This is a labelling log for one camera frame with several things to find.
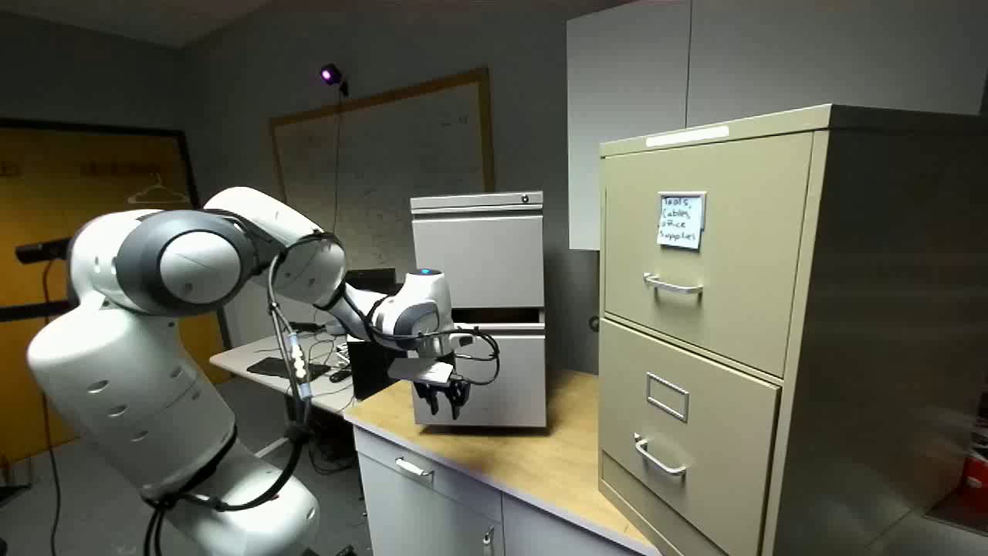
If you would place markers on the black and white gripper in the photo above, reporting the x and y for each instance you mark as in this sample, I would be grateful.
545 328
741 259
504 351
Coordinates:
436 369

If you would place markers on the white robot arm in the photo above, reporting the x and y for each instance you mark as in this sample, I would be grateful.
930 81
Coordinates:
120 377

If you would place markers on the wooden top counter cabinet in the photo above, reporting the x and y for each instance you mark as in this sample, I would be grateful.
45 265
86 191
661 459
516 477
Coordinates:
478 494

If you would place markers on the small grey filing cabinet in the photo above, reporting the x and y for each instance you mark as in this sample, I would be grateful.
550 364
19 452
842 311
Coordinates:
489 251

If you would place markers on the beige lower cabinet drawer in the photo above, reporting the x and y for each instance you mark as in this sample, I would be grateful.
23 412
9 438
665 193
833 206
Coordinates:
684 446

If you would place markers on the beige cabinet drawer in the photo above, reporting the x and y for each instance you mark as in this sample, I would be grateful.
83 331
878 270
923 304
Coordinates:
684 446
732 296

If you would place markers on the white drawer label card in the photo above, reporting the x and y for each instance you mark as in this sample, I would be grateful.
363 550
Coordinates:
681 220

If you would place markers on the beige upper cabinet drawer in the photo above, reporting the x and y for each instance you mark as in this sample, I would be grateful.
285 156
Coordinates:
732 296

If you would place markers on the large beige filing cabinet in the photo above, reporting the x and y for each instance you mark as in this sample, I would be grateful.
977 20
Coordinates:
888 337

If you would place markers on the white background desk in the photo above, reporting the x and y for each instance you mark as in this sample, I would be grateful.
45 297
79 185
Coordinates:
259 364

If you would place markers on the wood framed whiteboard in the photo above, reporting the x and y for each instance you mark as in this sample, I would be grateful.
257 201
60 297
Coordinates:
359 166

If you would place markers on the purple lit wall camera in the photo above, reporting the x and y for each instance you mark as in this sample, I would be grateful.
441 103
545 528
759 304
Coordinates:
330 76

